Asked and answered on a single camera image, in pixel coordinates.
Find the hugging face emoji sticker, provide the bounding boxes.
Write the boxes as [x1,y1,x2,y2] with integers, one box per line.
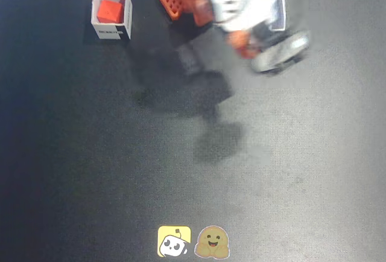
[194,225,230,258]

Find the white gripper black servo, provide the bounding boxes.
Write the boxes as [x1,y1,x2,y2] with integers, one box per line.
[212,0,281,60]

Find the black oval wrist camera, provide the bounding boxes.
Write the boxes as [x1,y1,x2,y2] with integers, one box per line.
[249,30,311,74]

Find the white open cardboard box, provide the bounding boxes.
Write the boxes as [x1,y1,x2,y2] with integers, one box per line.
[91,0,133,40]
[270,0,286,31]

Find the yellow robot face sticker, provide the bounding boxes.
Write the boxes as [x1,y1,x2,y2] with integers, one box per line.
[157,225,192,257]

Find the red cube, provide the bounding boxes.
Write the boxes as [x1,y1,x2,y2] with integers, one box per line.
[96,0,124,24]

